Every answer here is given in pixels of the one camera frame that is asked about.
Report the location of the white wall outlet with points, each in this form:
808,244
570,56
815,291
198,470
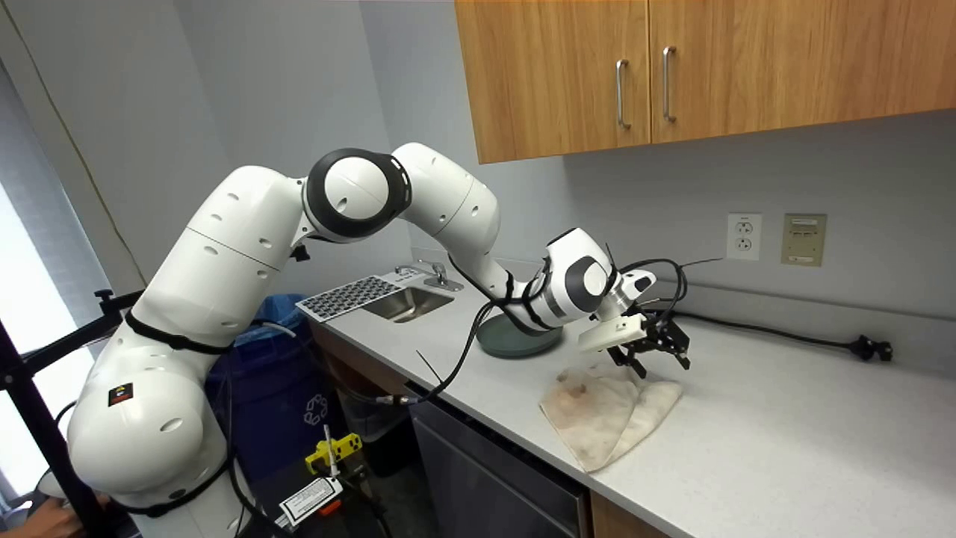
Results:
745,238

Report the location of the cream white cloth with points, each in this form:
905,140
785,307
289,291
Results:
605,412

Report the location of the blue recycling bin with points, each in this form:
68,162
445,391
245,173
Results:
265,391

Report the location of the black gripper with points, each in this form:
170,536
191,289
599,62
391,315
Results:
661,334

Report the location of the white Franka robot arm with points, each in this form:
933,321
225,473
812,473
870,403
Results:
140,427

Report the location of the right upper cabinet handle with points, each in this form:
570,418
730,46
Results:
666,58

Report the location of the yellow handled tool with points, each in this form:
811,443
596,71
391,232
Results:
342,455

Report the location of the left upper cabinet handle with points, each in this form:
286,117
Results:
619,93

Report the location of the steel kitchen sink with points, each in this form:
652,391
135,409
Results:
406,307

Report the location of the wooden upper cabinet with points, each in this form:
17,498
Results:
537,73

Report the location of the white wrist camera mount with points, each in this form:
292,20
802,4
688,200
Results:
609,330

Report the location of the cabinet handle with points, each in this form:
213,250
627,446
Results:
619,93
666,58

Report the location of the black dishwasher front panel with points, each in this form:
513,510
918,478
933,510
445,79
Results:
491,490

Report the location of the beige wall switch plate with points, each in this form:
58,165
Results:
805,238

